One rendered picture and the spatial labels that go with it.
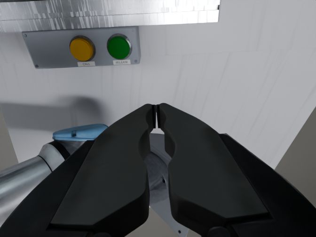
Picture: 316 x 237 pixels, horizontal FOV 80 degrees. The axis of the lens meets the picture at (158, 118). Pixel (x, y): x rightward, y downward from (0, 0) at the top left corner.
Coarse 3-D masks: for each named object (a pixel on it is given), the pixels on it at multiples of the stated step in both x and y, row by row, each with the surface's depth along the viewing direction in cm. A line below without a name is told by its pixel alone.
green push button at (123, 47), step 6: (120, 36) 35; (114, 42) 34; (120, 42) 34; (126, 42) 35; (108, 48) 35; (114, 48) 35; (120, 48) 35; (126, 48) 35; (114, 54) 36; (120, 54) 36; (126, 54) 36
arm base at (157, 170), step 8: (152, 152) 54; (144, 160) 51; (152, 160) 51; (160, 160) 51; (152, 168) 49; (160, 168) 50; (152, 176) 48; (160, 176) 50; (152, 184) 48; (160, 184) 50; (152, 192) 48; (160, 192) 49; (168, 192) 51; (152, 200) 49; (160, 200) 51
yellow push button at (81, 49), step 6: (72, 42) 34; (78, 42) 34; (84, 42) 34; (72, 48) 35; (78, 48) 35; (84, 48) 35; (90, 48) 35; (72, 54) 36; (78, 54) 35; (84, 54) 35; (90, 54) 35; (84, 60) 36
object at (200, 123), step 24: (168, 120) 10; (192, 120) 10; (168, 144) 9; (192, 144) 8; (216, 144) 8; (168, 168) 7; (192, 168) 7; (216, 168) 7; (192, 192) 6; (216, 192) 6; (240, 192) 6; (192, 216) 6; (216, 216) 6; (240, 216) 5; (264, 216) 6
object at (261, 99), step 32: (0, 64) 47; (32, 64) 47; (128, 64) 48; (160, 64) 48; (192, 64) 48; (224, 64) 49; (256, 64) 49; (288, 64) 49; (0, 96) 52; (32, 96) 52; (64, 96) 52; (96, 96) 52; (128, 96) 53; (160, 96) 53; (192, 96) 53; (224, 96) 53; (256, 96) 54; (288, 96) 54; (32, 128) 57; (64, 128) 58; (224, 128) 59; (256, 128) 59; (288, 128) 60
